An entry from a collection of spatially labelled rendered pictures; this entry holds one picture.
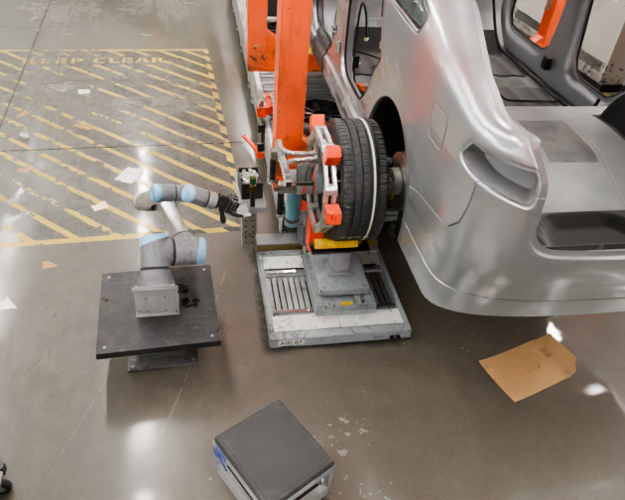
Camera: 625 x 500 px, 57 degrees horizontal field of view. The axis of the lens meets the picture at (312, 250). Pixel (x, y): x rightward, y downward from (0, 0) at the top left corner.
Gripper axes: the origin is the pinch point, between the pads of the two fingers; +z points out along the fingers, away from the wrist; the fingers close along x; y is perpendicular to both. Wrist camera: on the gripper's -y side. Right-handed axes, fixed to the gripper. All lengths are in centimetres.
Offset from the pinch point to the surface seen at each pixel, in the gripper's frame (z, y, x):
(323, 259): 64, -20, 10
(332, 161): 17, 53, -18
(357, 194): 33, 46, -28
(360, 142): 29, 65, -11
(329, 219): 25, 30, -32
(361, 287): 79, -14, -17
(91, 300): -52, -101, 22
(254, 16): 28, 46, 238
